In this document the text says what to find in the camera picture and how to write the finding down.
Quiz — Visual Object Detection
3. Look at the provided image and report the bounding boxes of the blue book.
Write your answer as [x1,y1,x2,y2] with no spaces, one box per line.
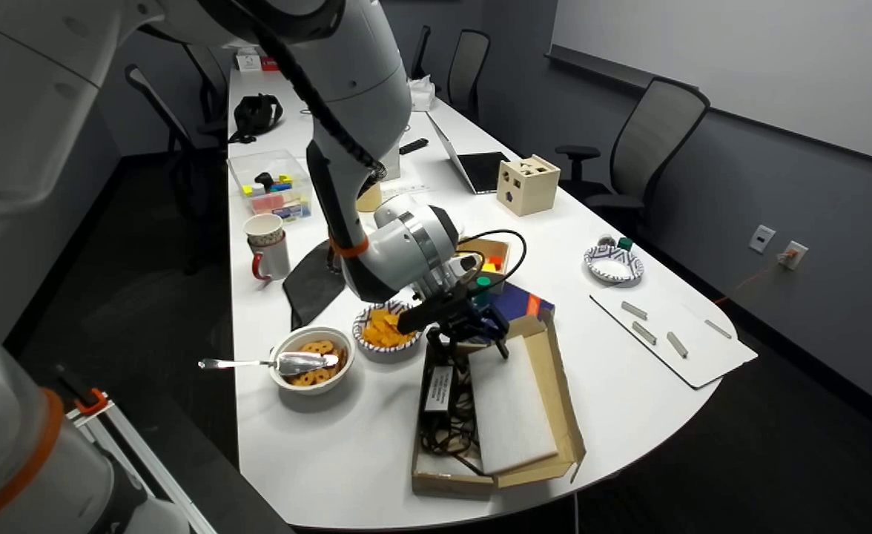
[475,278,556,344]

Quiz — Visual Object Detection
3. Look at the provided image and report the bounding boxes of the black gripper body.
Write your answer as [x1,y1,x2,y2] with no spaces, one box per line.
[395,284,505,338]

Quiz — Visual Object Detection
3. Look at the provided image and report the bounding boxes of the flat white board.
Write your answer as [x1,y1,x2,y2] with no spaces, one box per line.
[586,263,760,395]

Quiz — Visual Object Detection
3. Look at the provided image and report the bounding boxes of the white plastic bag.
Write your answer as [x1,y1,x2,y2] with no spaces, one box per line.
[405,78,441,114]

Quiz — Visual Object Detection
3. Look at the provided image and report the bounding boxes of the black power cable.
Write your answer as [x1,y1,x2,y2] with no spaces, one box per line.
[419,395,476,459]

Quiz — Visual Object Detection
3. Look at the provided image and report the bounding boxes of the brown cardboard box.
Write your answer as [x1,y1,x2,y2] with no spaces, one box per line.
[410,321,591,501]

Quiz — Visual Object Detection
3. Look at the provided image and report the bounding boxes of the white wall outlet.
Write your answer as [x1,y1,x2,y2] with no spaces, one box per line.
[746,222,776,255]

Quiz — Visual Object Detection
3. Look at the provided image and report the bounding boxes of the patterned bowl of orange snacks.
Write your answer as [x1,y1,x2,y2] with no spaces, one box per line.
[352,299,427,361]

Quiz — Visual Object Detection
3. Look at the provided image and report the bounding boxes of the wall whiteboard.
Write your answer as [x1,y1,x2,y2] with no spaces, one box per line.
[546,0,872,173]

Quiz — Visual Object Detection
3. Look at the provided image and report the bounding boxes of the beige wall outlet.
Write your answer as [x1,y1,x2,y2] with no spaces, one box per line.
[773,237,810,274]

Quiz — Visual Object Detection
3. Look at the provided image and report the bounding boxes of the grey laptop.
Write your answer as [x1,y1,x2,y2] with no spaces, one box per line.
[421,106,509,197]

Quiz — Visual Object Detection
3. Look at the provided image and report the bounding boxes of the white stand with red clamp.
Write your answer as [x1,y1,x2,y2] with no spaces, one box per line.
[54,364,215,534]

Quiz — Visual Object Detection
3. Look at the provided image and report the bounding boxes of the white packing foam sheet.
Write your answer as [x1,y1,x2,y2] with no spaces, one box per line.
[464,336,559,477]

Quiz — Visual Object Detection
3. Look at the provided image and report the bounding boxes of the clear plastic toy bin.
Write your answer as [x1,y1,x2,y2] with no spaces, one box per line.
[229,146,318,226]

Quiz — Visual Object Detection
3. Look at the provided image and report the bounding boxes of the black office chair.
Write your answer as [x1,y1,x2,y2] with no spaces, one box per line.
[120,62,232,231]
[172,20,235,130]
[410,25,436,84]

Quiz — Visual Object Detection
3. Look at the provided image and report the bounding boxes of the coiled white cable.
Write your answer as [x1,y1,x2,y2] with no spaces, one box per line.
[580,235,647,290]

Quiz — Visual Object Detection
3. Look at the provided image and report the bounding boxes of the black power adapter with label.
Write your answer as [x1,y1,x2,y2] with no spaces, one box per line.
[421,338,460,418]

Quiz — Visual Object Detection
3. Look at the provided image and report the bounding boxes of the metal spoon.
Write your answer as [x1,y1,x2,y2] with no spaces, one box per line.
[196,351,340,379]

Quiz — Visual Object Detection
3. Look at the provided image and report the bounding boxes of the paper cup with red handle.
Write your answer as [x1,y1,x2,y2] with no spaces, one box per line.
[244,210,292,284]

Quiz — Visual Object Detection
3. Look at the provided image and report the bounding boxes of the white bowl of pretzels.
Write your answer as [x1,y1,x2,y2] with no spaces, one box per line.
[267,323,358,398]

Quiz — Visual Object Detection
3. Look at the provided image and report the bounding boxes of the black bag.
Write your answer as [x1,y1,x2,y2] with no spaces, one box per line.
[229,93,285,146]

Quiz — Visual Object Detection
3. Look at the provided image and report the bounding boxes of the wooden shape sorter cube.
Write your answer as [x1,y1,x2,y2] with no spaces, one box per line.
[496,152,562,220]

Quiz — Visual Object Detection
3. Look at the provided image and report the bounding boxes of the grey mesh office chair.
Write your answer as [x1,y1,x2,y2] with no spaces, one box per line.
[444,28,491,121]
[552,78,712,235]

